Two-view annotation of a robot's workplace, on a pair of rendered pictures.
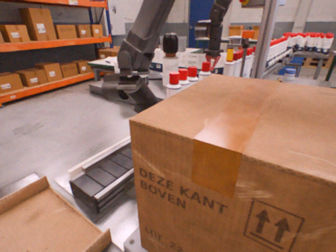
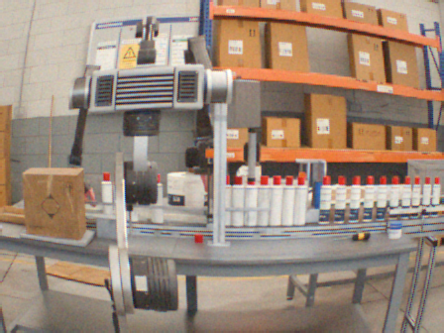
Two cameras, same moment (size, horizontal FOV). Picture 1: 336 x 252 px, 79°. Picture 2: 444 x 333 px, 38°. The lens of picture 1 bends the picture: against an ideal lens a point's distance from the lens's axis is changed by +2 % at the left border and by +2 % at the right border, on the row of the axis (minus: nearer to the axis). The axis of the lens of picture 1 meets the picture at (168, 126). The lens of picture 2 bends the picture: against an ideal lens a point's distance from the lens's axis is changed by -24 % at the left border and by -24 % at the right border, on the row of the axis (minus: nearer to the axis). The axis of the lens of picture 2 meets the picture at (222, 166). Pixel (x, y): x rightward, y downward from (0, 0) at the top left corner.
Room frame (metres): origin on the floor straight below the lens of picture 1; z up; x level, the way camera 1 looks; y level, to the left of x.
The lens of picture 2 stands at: (-0.86, -3.03, 1.46)
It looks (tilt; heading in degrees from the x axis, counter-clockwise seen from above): 6 degrees down; 55
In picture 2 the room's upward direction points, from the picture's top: 1 degrees clockwise
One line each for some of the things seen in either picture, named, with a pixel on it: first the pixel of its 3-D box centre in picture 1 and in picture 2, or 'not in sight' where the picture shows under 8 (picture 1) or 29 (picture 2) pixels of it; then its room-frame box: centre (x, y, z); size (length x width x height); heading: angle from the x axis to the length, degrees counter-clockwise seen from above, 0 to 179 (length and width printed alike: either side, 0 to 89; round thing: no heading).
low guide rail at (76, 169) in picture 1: (187, 106); (142, 214); (0.81, -0.08, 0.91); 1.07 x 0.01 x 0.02; 144
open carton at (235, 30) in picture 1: (235, 31); not in sight; (6.45, -1.98, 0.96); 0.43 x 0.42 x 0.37; 59
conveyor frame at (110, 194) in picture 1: (220, 101); (208, 231); (1.01, -0.28, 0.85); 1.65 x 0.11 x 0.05; 144
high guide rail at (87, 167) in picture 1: (203, 99); (139, 205); (0.76, -0.14, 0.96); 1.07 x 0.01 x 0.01; 144
